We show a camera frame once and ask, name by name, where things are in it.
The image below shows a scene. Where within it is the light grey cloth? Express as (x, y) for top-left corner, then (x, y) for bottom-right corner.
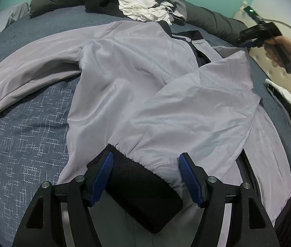
(0, 1), (31, 45)

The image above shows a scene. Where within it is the cream tufted headboard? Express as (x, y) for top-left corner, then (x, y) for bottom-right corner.
(234, 0), (291, 114)

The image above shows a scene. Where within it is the grey cable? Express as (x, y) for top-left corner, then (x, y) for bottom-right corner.
(264, 19), (291, 48)

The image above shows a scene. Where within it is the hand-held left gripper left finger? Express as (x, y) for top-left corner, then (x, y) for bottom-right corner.
(12, 152), (115, 247)

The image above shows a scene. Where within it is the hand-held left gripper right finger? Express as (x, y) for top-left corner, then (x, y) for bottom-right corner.
(178, 152), (281, 247)

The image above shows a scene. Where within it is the grey jacket with black hem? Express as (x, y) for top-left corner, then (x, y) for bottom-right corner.
(0, 21), (291, 247)

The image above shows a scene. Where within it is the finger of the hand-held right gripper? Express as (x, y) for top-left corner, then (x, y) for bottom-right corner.
(238, 27), (259, 48)

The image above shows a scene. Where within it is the folded white and black garment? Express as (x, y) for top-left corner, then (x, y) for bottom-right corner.
(264, 78), (291, 129)

